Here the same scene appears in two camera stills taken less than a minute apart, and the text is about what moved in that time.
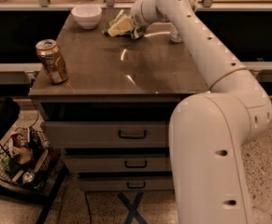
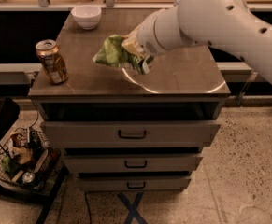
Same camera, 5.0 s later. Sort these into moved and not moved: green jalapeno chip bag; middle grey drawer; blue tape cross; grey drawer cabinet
Moved: green jalapeno chip bag
Not moved: grey drawer cabinet; blue tape cross; middle grey drawer
